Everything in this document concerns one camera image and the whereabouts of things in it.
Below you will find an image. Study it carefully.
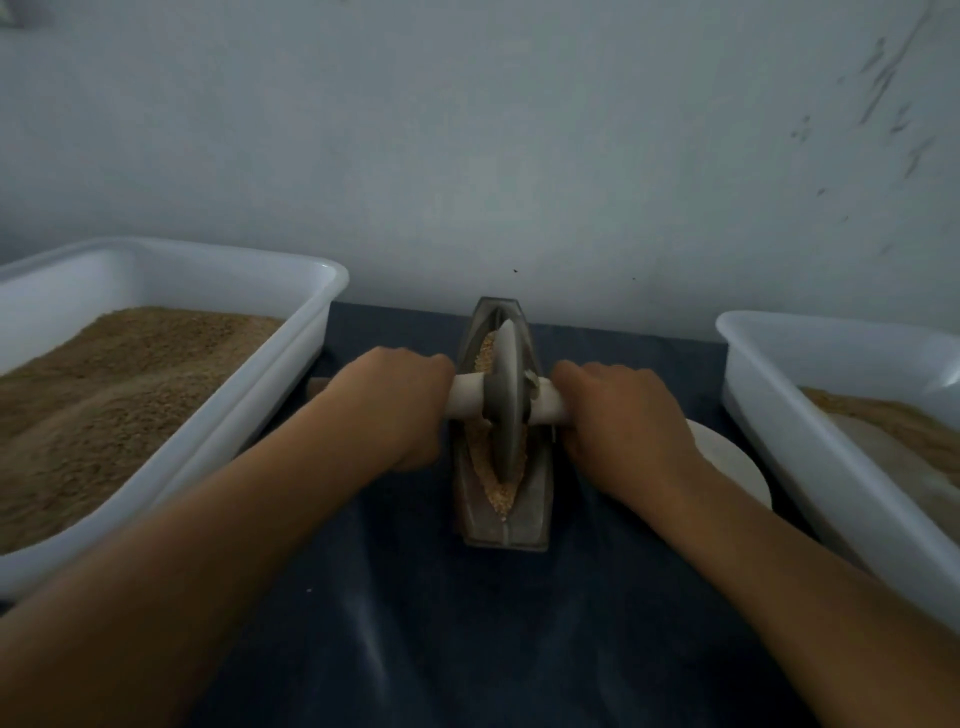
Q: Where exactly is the person's right hand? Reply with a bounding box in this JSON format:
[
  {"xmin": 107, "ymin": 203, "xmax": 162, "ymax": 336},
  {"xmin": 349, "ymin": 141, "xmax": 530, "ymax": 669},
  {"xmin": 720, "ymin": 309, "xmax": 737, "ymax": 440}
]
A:
[{"xmin": 549, "ymin": 358, "xmax": 710, "ymax": 513}]

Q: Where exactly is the person's left hand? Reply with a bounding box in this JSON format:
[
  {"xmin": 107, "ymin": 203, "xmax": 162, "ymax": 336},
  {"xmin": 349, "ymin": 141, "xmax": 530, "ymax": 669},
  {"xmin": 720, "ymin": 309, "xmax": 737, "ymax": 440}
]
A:
[{"xmin": 321, "ymin": 346, "xmax": 458, "ymax": 476}]

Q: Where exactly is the metal grinding wheel with handle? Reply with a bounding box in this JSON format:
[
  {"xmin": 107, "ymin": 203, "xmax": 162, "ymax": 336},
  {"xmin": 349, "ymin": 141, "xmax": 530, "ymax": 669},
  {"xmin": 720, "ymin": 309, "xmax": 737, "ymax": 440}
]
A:
[{"xmin": 307, "ymin": 316, "xmax": 570, "ymax": 486}]

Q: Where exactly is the boat-shaped metal grinding trough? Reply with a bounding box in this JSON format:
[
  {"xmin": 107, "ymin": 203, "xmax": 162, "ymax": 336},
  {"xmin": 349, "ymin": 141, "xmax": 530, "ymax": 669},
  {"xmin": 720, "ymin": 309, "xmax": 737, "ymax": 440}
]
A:
[{"xmin": 454, "ymin": 295, "xmax": 558, "ymax": 552}]

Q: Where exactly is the large brown grain heap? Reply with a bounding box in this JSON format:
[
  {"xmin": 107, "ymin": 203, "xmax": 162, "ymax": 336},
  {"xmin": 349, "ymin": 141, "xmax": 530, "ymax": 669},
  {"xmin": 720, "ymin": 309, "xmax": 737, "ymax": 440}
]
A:
[
  {"xmin": 0, "ymin": 307, "xmax": 287, "ymax": 558},
  {"xmin": 799, "ymin": 387, "xmax": 960, "ymax": 485}
]

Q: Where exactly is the white plastic scoop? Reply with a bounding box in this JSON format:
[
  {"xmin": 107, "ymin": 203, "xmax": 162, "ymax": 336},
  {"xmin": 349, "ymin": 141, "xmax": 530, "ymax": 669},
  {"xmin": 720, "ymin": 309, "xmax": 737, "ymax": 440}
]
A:
[{"xmin": 832, "ymin": 412, "xmax": 960, "ymax": 545}]

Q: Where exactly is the person's right forearm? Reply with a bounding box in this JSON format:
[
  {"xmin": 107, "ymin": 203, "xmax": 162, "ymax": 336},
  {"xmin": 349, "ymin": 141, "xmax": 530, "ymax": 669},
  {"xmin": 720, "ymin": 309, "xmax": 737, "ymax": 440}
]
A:
[{"xmin": 630, "ymin": 462, "xmax": 960, "ymax": 728}]

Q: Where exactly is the person's left forearm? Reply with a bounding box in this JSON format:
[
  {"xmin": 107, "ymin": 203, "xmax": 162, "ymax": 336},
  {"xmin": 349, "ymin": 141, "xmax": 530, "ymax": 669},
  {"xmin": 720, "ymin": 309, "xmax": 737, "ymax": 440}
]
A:
[{"xmin": 0, "ymin": 417, "xmax": 404, "ymax": 728}]

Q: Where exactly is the white round plate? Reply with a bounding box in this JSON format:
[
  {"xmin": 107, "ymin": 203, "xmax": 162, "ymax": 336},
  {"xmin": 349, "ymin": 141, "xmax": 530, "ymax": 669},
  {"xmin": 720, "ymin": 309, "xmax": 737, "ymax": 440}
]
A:
[{"xmin": 685, "ymin": 418, "xmax": 774, "ymax": 512}]

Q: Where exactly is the white plastic tub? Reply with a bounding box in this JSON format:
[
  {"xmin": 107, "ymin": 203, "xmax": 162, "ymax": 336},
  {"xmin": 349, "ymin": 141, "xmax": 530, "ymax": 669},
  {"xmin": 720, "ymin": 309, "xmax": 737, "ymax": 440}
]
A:
[
  {"xmin": 0, "ymin": 237, "xmax": 350, "ymax": 603},
  {"xmin": 715, "ymin": 309, "xmax": 960, "ymax": 632}
]

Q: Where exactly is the dark blue table cloth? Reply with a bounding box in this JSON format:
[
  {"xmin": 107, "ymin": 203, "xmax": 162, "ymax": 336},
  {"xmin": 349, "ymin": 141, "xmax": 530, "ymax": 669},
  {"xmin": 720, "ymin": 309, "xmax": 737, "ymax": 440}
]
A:
[{"xmin": 180, "ymin": 301, "xmax": 902, "ymax": 728}]

